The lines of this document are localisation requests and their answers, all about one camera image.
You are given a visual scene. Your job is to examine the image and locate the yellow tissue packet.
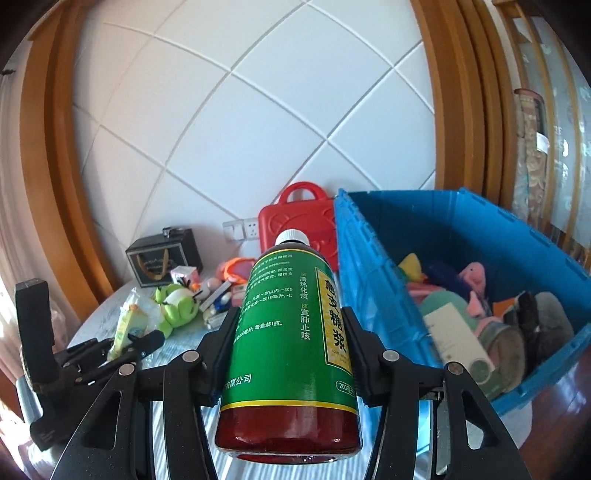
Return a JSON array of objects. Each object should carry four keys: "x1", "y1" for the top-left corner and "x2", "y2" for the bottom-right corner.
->
[{"x1": 107, "y1": 304, "x2": 149, "y2": 361}]

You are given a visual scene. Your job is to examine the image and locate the white rectangular box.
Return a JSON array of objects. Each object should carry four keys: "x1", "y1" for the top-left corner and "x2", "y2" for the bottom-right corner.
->
[{"x1": 421, "y1": 303, "x2": 495, "y2": 385}]

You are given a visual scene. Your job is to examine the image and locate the brown bottle green label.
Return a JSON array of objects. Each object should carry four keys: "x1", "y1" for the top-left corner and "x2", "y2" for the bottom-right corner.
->
[{"x1": 215, "y1": 229, "x2": 362, "y2": 464}]

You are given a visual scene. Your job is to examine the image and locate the pink pig plush teal dress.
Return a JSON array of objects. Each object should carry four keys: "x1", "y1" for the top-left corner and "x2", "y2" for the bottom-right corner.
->
[{"x1": 406, "y1": 261, "x2": 502, "y2": 338}]

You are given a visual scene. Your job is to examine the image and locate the green frog plush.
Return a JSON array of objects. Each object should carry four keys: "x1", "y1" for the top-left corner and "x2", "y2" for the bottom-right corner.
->
[{"x1": 152, "y1": 284, "x2": 199, "y2": 338}]

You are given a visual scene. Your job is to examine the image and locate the small pink white box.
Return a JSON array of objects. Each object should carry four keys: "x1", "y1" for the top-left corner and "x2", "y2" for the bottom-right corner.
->
[{"x1": 170, "y1": 266, "x2": 201, "y2": 292}]

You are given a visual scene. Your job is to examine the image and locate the black gift bag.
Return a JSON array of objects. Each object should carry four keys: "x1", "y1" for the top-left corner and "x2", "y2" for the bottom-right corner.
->
[{"x1": 125, "y1": 227, "x2": 204, "y2": 287}]

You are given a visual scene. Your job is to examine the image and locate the white snowman plush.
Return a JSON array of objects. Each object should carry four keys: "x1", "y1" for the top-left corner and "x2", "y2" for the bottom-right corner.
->
[{"x1": 194, "y1": 277, "x2": 222, "y2": 302}]

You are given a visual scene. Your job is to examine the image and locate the pink white medicine box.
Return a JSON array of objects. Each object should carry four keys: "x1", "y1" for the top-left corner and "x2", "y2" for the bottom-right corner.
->
[{"x1": 229, "y1": 283, "x2": 247, "y2": 307}]

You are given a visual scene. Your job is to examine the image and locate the long white flat box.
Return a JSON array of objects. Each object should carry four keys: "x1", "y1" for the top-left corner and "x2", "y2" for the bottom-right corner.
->
[{"x1": 199, "y1": 281, "x2": 231, "y2": 312}]

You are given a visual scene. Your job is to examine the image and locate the orange pink plush pouch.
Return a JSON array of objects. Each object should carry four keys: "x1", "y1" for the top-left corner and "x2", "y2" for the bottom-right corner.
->
[{"x1": 215, "y1": 257, "x2": 256, "y2": 285}]

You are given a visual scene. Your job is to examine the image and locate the blue plastic storage crate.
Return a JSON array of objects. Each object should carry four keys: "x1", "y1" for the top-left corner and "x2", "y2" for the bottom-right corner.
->
[{"x1": 332, "y1": 186, "x2": 591, "y2": 458}]

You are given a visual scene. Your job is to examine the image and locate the red plastic toy suitcase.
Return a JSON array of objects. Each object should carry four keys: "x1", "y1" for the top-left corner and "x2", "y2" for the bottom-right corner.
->
[{"x1": 257, "y1": 182, "x2": 339, "y2": 272}]

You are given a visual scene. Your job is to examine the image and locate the grey plush toy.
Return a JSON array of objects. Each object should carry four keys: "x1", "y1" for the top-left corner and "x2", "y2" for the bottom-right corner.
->
[{"x1": 503, "y1": 290, "x2": 576, "y2": 370}]

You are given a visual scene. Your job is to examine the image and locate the rolled patterned carpet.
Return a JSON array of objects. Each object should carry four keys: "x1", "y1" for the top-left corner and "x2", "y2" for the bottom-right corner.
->
[{"x1": 512, "y1": 88, "x2": 550, "y2": 229}]

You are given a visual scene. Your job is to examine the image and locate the wooden lattice partition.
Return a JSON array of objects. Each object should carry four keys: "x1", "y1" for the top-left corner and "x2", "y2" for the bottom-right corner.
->
[{"x1": 495, "y1": 1, "x2": 590, "y2": 259}]

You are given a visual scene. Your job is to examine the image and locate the white wall socket panel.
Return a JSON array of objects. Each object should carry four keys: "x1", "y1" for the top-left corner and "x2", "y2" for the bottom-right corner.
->
[{"x1": 222, "y1": 218, "x2": 259, "y2": 242}]

